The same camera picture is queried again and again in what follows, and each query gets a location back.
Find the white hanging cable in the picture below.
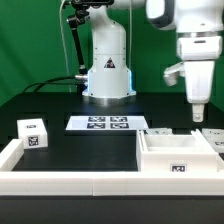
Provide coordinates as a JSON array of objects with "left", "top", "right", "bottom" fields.
[{"left": 58, "top": 0, "right": 73, "bottom": 94}]

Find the small white cube part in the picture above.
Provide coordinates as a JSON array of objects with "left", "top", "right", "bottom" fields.
[{"left": 17, "top": 118, "right": 48, "bottom": 149}]

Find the black cable bundle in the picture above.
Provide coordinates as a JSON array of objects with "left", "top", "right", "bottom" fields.
[{"left": 22, "top": 75, "right": 88, "bottom": 94}]

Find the white U-shaped border frame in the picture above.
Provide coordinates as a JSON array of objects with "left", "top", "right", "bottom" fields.
[{"left": 0, "top": 139, "right": 224, "bottom": 196}]

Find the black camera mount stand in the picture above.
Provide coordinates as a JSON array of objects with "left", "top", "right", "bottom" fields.
[{"left": 67, "top": 0, "right": 114, "bottom": 94}]

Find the white cabinet body box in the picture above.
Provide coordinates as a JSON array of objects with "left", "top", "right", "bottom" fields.
[{"left": 136, "top": 130, "right": 219, "bottom": 173}]

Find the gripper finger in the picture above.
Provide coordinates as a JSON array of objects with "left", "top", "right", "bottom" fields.
[{"left": 192, "top": 104, "right": 205, "bottom": 122}]

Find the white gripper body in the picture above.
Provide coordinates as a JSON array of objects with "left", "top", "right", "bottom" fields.
[{"left": 177, "top": 36, "right": 222, "bottom": 104}]

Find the white fiducial marker sheet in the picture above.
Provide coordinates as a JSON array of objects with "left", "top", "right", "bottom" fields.
[{"left": 66, "top": 116, "right": 148, "bottom": 131}]

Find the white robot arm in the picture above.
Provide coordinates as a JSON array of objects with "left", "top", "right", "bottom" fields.
[{"left": 83, "top": 0, "right": 224, "bottom": 122}]

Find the white cabinet door panel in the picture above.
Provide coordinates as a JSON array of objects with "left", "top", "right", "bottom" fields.
[{"left": 143, "top": 128, "right": 173, "bottom": 135}]

